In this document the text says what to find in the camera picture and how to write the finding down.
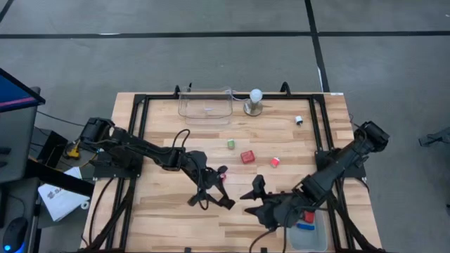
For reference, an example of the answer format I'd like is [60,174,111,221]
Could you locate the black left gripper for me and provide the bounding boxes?
[182,150,236,211]

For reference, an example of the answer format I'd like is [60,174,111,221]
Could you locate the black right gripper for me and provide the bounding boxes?
[239,174,310,230]

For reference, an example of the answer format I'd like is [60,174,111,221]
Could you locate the grey translucent plastic bin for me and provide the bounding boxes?
[285,207,328,253]

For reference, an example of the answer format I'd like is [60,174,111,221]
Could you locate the clear plastic bin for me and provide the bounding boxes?
[177,86,234,126]

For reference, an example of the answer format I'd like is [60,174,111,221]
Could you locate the brass lamp with white bulb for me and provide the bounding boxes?
[243,88,264,117]

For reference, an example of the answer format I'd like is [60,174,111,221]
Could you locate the white paper booklet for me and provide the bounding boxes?
[37,167,91,223]

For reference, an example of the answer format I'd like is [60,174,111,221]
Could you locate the black desk edge bar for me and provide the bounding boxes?
[26,160,96,197]

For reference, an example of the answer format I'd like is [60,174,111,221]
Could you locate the black computer mouse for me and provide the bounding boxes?
[1,216,30,253]

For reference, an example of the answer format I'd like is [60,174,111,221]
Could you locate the grey desk cabinet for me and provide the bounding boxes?
[0,105,39,183]

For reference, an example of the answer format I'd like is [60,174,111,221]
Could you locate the monitor with blue screen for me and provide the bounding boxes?
[0,68,46,113]

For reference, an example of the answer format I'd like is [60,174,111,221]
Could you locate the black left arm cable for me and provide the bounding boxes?
[167,128,191,161]

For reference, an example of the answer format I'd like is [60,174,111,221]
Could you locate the black metal table frame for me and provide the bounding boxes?
[79,82,387,253]

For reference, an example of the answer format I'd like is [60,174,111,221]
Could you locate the white lamp cable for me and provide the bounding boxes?
[230,89,251,103]

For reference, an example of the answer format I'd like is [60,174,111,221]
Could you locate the black left base cable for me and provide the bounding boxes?
[87,177,117,247]

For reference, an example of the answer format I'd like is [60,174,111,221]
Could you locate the yellow cable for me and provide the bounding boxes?
[65,135,96,169]

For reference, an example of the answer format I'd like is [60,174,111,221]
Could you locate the black floor cable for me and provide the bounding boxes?
[37,110,89,128]

